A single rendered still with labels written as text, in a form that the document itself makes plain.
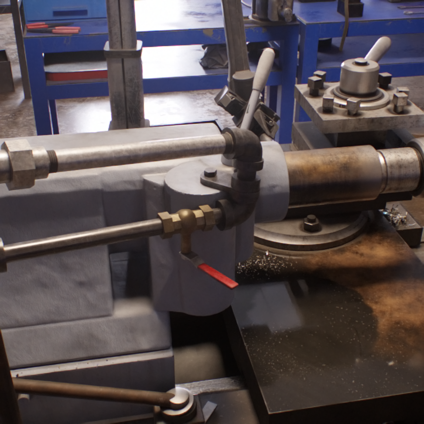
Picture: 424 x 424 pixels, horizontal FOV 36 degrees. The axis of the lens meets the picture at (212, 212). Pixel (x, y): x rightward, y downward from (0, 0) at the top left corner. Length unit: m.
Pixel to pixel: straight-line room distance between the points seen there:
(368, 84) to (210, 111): 3.12
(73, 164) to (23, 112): 3.69
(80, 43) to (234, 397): 1.92
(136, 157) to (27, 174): 0.11
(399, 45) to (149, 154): 2.62
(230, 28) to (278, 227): 0.69
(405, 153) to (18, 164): 0.57
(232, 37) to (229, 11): 0.06
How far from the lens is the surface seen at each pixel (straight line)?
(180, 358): 1.16
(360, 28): 2.83
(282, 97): 2.80
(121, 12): 1.98
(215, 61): 2.77
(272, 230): 1.07
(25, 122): 4.15
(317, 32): 2.76
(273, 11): 2.54
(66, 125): 4.05
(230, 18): 1.64
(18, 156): 0.60
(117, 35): 1.99
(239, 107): 1.55
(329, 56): 2.98
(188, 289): 0.81
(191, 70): 2.74
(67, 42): 2.61
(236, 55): 1.65
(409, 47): 3.20
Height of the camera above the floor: 1.51
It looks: 30 degrees down
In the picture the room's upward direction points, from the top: straight up
